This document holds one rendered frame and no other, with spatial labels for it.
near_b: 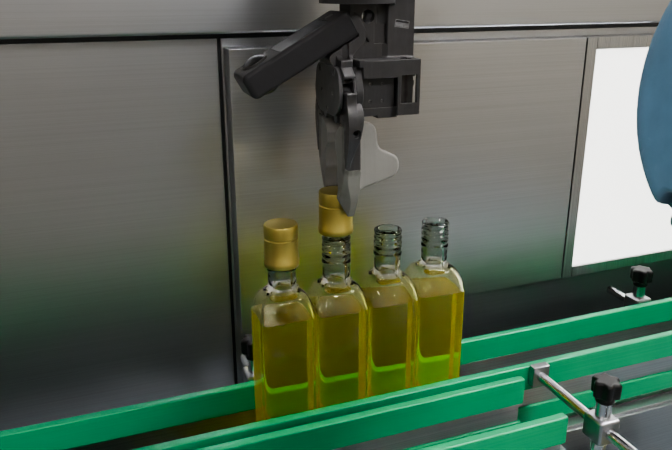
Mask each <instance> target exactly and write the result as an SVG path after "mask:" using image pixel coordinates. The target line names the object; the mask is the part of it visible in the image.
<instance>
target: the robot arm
mask: <svg viewBox="0 0 672 450"><path fill-rule="evenodd" d="M319 3H322V4H339V11H333V10H330V11H328V12H326V13H325V14H323V15H322V16H320V17H318V18H317V19H315V20H314V21H312V22H311V23H309V24H307V25H306V26H304V27H303V28H301V29H300V30H298V31H296V32H295V33H293V34H292V35H290V36H289V37H287V38H285V39H284V40H282V41H281V42H279V43H278V44H276V45H274V46H273V47H271V48H270V49H268V50H266V51H265V52H263V53H262V54H257V55H254V56H252V57H250V58H249V59H248V60H247V61H246V62H245V63H244V65H243V66H241V67H240V68H238V69H237V70H235V72H234V78H235V79H236V81H237V83H238V84H239V86H240V88H241V89H242V91H243V92H244V93H246V94H248V95H249V96H251V97H252V98H254V99H259V98H261V97H263V96H264V95H267V94H270V93H272V92H274V91H275V90H276V89H277V88H278V87H279V86H280V85H281V84H283V83H284V82H286V81H288V80H289V79H291V78H292V77H294V76H295V75H297V74H298V73H300V72H301V71H303V70H305V69H306V68H308V67H309V66H311V65H312V64H314V63H315V62H317V61H319V60H320V62H318V64H317V68H316V81H315V90H316V103H315V120H316V133H317V146H318V150H319V159H320V167H321V172H322V178H323V184H324V187H327V186H338V192H337V199H338V201H339V203H340V204H341V206H342V208H343V209H344V211H345V213H346V214H347V216H348V217H352V216H354V214H355V211H356V207H357V203H358V196H359V191H360V190H361V189H363V188H365V187H368V186H370V185H373V184H375V183H378V182H380V181H383V180H386V179H388V178H391V177H393V176H394V175H395V174H396V173H397V171H398V168H399V162H398V158H397V157H396V156H395V155H394V154H392V153H389V152H387V151H385V150H382V149H381V148H379V146H378V144H377V132H376V129H375V127H374V126H373V125H372V124H371V123H369V122H366V121H364V117H367V116H373V117H375V118H390V117H397V116H398V115H413V114H419V106H420V78H421V59H419V58H415V57H414V56H413V48H414V18H415V0H319ZM362 13H363V18H362ZM415 75H416V84H415V102H412V97H413V85H414V80H413V76H415ZM636 123H637V139H638V148H639V154H640V159H641V163H642V167H643V171H644V174H645V177H646V181H647V183H648V186H649V188H650V191H651V193H652V195H653V197H654V199H655V200H656V201H657V202H658V203H661V204H667V205H669V206H670V207H671V208H672V0H671V1H670V2H669V4H668V6H667V8H666V10H665V12H664V13H663V15H662V17H661V20H660V22H659V24H658V26H657V28H656V31H655V33H654V35H653V38H652V41H651V43H650V46H649V49H648V52H647V55H646V59H645V62H644V66H643V70H642V74H641V79H640V85H639V92H638V100H637V122H636Z"/></svg>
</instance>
